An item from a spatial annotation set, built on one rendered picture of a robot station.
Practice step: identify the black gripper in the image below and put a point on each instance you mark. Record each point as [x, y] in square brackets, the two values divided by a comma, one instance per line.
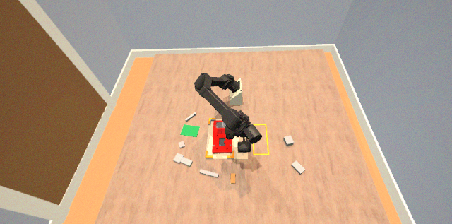
[245, 145]

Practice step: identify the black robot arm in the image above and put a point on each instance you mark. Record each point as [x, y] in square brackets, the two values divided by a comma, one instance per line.
[230, 117]

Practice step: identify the green flat rectangular patch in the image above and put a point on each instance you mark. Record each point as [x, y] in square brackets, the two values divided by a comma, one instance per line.
[189, 130]

